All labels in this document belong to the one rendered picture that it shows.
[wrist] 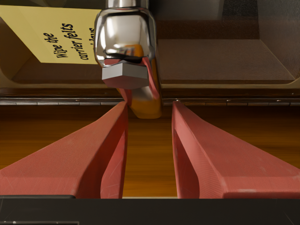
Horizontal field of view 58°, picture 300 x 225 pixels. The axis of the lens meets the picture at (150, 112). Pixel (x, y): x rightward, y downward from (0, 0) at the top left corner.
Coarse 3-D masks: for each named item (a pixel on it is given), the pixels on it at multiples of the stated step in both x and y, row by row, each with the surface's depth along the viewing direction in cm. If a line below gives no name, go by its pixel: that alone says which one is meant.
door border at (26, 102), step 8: (24, 104) 34; (32, 104) 34; (64, 104) 34; (72, 104) 34; (104, 104) 34; (112, 104) 34; (184, 104) 34; (192, 104) 34; (200, 104) 34; (232, 104) 34; (240, 104) 34; (272, 104) 34; (280, 104) 34; (288, 104) 34
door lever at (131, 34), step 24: (120, 0) 7; (144, 0) 7; (96, 24) 7; (120, 24) 6; (144, 24) 6; (96, 48) 6; (120, 48) 6; (144, 48) 6; (120, 72) 6; (144, 72) 7; (144, 96) 10
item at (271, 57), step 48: (0, 0) 12; (48, 0) 12; (96, 0) 12; (192, 0) 12; (240, 0) 12; (288, 0) 12; (0, 48) 18; (192, 48) 18; (240, 48) 18; (288, 48) 18; (0, 96) 31; (48, 96) 31; (96, 96) 31; (192, 96) 31; (240, 96) 31; (288, 96) 31
